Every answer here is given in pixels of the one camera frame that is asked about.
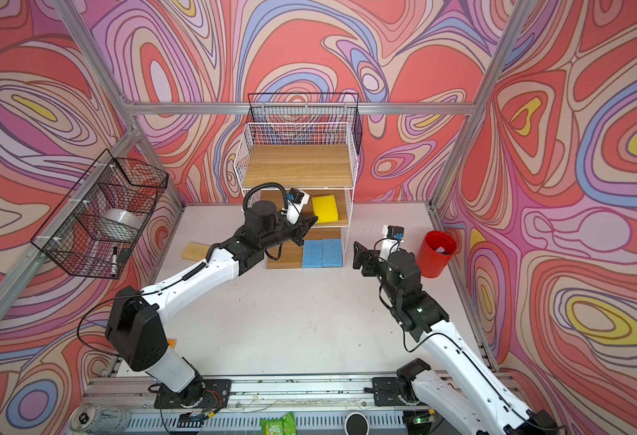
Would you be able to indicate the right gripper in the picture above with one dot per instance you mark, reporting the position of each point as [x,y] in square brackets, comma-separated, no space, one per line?
[360,253]

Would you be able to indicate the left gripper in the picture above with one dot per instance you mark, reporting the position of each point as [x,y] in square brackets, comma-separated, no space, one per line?
[300,229]

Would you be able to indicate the yellow sponge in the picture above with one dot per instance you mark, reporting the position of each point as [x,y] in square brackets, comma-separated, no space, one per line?
[325,208]

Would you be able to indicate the blue sponge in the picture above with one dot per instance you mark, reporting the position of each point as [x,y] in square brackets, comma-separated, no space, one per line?
[332,253]
[312,254]

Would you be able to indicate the white wire wooden shelf rack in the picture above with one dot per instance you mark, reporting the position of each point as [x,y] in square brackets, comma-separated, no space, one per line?
[313,168]

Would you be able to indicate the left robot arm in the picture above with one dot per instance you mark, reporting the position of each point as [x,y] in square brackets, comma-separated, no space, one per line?
[135,327]

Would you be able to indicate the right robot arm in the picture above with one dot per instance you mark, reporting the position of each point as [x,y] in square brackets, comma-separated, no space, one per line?
[480,403]

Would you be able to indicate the red plastic cup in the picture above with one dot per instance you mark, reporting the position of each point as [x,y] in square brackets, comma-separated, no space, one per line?
[435,253]

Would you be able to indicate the beige sponge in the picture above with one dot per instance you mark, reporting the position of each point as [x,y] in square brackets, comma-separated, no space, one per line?
[195,251]

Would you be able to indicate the black round speaker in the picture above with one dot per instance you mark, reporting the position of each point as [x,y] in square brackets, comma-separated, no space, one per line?
[356,424]

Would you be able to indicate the green wipes packet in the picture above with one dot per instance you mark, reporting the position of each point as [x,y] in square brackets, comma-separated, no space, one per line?
[285,425]

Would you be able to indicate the black marker in basket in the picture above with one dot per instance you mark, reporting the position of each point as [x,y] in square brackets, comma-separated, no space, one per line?
[114,263]

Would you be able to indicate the silver drink can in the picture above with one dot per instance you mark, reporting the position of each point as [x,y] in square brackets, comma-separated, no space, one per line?
[96,418]

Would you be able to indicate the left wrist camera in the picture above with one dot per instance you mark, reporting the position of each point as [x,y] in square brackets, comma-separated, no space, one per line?
[297,199]

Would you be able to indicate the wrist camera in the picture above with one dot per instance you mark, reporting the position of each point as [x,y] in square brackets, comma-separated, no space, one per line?
[390,241]
[297,199]

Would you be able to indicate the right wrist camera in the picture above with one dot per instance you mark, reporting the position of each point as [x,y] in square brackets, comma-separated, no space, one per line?
[390,241]

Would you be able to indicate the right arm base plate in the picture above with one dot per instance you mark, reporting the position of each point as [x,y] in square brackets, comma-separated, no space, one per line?
[392,391]

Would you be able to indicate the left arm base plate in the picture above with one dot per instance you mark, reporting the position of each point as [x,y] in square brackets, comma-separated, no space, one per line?
[205,394]

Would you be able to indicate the black wire basket left wall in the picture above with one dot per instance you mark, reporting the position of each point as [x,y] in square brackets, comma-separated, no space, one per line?
[73,243]

